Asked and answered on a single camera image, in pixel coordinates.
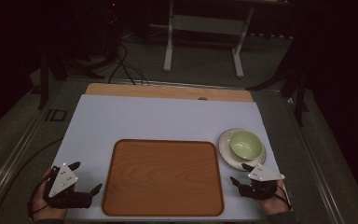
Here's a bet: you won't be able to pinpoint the black metal stand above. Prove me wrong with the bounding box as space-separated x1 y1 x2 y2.
246 60 310 127
37 50 50 110

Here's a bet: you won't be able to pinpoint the white table mat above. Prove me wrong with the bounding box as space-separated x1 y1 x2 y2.
51 93 294 223

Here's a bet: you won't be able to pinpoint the thin black floor cable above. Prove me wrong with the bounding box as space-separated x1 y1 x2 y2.
0 137 63 223

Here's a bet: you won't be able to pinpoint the person's right hand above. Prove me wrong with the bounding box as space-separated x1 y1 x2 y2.
256 186 293 217

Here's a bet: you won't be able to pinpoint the right hand-held gripper cable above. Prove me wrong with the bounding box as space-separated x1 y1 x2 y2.
274 184 294 211

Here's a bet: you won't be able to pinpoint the left hand-held gripper cable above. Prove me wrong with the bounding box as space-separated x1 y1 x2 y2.
26 175 54 220

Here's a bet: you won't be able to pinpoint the black floor cables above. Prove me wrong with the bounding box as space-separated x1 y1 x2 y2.
106 41 151 87

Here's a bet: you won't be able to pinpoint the brown wooden tray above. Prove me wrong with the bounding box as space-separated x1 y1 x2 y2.
102 138 226 218

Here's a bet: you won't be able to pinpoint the light green bowl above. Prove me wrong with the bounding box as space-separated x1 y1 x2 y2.
228 129 265 161

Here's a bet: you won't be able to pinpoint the hand-held gripper cable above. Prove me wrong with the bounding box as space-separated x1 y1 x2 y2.
26 175 54 220
274 184 294 211

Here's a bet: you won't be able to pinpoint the white metal stand frame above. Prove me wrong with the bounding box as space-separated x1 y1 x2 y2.
163 0 256 79

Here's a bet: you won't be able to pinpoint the metal floor rail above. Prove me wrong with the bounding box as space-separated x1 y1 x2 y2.
0 82 64 216
281 92 346 224

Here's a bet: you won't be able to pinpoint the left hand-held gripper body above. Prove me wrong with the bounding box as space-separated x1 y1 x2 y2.
42 162 93 209

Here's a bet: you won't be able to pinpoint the person's left hand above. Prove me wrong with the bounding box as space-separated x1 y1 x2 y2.
32 167 68 222

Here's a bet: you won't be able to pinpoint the white round plate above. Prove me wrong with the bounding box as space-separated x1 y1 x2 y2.
217 127 268 173

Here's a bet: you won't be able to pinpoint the black floor socket box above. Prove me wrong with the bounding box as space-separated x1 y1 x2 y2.
45 108 68 123

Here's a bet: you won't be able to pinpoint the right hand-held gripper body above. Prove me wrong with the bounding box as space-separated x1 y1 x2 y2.
239 163 286 202

